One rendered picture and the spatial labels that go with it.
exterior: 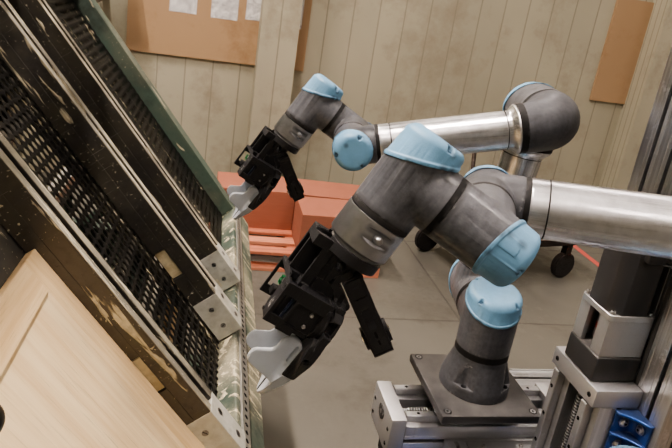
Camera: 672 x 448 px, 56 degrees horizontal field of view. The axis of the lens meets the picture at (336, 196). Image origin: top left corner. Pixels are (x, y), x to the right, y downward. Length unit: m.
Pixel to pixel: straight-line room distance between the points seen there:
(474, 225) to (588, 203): 0.18
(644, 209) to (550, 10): 5.29
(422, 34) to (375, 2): 0.50
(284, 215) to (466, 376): 3.15
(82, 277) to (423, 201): 0.67
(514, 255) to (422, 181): 0.12
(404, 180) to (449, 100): 5.14
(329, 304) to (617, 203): 0.36
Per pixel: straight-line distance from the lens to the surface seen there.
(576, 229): 0.80
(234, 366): 1.61
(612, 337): 1.16
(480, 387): 1.40
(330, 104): 1.31
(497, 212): 0.68
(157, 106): 2.45
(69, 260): 1.14
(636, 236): 0.81
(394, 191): 0.66
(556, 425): 1.31
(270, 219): 4.42
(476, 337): 1.36
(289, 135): 1.31
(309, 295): 0.69
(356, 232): 0.67
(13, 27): 1.54
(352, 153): 1.17
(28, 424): 0.93
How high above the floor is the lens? 1.82
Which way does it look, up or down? 18 degrees down
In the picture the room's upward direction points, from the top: 9 degrees clockwise
